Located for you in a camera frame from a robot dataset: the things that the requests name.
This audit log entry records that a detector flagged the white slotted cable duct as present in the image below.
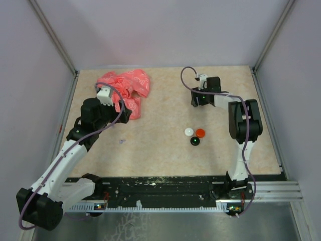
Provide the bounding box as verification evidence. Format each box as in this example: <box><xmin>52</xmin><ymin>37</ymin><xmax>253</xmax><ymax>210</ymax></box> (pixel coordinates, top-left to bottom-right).
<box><xmin>65</xmin><ymin>200</ymin><xmax>241</xmax><ymax>214</ymax></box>

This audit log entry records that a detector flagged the orange charging case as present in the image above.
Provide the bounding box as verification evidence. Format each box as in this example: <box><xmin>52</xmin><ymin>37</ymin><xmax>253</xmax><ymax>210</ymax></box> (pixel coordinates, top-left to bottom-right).
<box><xmin>195</xmin><ymin>129</ymin><xmax>206</xmax><ymax>138</ymax></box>

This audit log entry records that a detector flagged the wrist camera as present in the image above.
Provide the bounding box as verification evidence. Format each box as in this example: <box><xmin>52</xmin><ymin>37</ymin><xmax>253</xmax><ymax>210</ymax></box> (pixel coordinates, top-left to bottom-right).
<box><xmin>195</xmin><ymin>74</ymin><xmax>208</xmax><ymax>90</ymax></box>
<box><xmin>96</xmin><ymin>86</ymin><xmax>114</xmax><ymax>106</ymax></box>

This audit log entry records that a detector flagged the purple cable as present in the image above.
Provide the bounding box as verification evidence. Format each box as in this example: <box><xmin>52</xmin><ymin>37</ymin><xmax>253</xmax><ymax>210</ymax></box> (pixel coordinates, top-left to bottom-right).
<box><xmin>19</xmin><ymin>84</ymin><xmax>126</xmax><ymax>230</ymax></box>
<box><xmin>180</xmin><ymin>66</ymin><xmax>258</xmax><ymax>218</ymax></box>

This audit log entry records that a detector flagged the crumpled pink cloth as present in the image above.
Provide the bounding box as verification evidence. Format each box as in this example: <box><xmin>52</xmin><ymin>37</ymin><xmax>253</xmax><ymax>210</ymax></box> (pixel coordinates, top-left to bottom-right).
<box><xmin>97</xmin><ymin>69</ymin><xmax>150</xmax><ymax>120</ymax></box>

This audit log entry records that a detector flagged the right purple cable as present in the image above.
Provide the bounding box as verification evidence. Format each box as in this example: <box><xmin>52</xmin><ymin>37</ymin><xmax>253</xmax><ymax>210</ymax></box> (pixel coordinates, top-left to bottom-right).
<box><xmin>180</xmin><ymin>66</ymin><xmax>258</xmax><ymax>218</ymax></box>

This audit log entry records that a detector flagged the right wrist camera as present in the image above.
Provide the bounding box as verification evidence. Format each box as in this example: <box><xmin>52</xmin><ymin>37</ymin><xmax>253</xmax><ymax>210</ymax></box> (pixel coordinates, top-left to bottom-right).
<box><xmin>195</xmin><ymin>74</ymin><xmax>208</xmax><ymax>90</ymax></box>

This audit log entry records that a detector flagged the black round charging case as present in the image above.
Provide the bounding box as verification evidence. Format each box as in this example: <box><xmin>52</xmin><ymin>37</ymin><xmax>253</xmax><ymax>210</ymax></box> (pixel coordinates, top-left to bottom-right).
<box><xmin>190</xmin><ymin>136</ymin><xmax>200</xmax><ymax>146</ymax></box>

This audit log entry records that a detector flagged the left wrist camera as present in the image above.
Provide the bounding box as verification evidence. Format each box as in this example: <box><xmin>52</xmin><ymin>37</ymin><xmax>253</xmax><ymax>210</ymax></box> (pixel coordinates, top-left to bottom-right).
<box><xmin>96</xmin><ymin>86</ymin><xmax>114</xmax><ymax>106</ymax></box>

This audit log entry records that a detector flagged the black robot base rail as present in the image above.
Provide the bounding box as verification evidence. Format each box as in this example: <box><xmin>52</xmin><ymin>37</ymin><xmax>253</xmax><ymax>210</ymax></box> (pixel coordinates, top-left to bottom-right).
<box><xmin>65</xmin><ymin>174</ymin><xmax>254</xmax><ymax>208</ymax></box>

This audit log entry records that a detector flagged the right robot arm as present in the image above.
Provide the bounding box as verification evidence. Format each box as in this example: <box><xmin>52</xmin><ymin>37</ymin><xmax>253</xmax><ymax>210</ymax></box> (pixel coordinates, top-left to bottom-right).
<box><xmin>191</xmin><ymin>74</ymin><xmax>263</xmax><ymax>199</ymax></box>

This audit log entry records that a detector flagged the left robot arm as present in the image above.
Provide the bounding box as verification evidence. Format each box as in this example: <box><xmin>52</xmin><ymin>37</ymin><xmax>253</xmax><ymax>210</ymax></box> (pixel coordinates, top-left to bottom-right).
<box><xmin>16</xmin><ymin>96</ymin><xmax>132</xmax><ymax>231</ymax></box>

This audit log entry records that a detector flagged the white round charging case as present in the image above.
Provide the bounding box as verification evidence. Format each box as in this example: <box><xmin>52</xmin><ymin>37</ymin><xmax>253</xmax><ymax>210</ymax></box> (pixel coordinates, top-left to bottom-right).
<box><xmin>184</xmin><ymin>128</ymin><xmax>194</xmax><ymax>137</ymax></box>

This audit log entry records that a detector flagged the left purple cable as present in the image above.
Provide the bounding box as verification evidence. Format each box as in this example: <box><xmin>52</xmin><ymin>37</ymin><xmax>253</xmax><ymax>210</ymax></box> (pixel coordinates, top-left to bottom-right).
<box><xmin>19</xmin><ymin>84</ymin><xmax>126</xmax><ymax>230</ymax></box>

